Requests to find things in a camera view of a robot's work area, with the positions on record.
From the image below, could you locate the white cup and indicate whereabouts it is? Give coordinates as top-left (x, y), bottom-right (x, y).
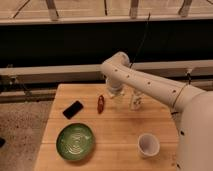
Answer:
top-left (137, 133), bottom-right (160, 159)

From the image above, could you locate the green ceramic bowl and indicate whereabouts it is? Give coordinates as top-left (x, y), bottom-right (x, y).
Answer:
top-left (56, 123), bottom-right (95, 161)

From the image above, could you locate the black smartphone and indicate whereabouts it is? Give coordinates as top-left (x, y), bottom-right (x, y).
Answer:
top-left (63, 101), bottom-right (83, 119)

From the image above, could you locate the wooden cutting board table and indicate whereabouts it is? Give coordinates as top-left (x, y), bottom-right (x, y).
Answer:
top-left (34, 84), bottom-right (178, 171)

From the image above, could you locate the white plastic bottle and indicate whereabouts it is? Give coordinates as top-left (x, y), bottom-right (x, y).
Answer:
top-left (130, 89), bottom-right (142, 110)

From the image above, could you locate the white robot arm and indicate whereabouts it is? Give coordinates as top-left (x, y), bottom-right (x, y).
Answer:
top-left (101, 52), bottom-right (213, 171)

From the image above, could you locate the black hanging cable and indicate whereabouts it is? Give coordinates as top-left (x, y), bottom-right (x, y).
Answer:
top-left (129, 12), bottom-right (152, 69)

